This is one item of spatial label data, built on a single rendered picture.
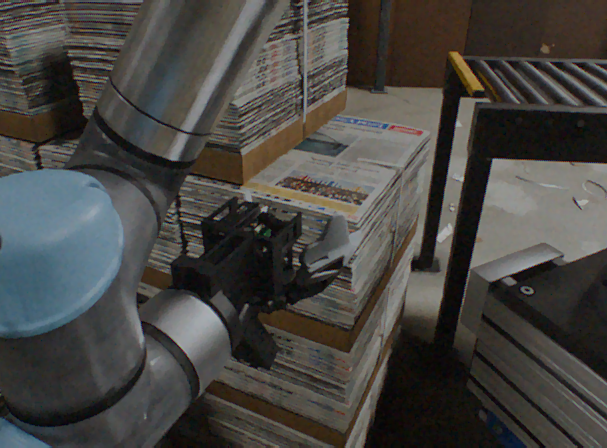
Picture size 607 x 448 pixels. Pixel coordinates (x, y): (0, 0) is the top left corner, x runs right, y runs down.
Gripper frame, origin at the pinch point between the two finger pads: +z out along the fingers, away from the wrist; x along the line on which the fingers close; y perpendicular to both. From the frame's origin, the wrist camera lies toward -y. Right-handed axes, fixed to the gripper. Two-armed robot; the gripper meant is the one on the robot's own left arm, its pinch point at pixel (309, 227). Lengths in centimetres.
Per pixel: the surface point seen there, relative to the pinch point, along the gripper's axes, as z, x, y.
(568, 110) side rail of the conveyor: 78, -25, -6
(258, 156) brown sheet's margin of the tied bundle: 12.8, 14.5, 0.9
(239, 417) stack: 7, 18, -51
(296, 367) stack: 7.8, 6.1, -32.4
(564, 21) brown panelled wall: 410, -17, -31
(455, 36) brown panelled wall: 383, 59, -43
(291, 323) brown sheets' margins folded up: 7.1, 6.5, -22.5
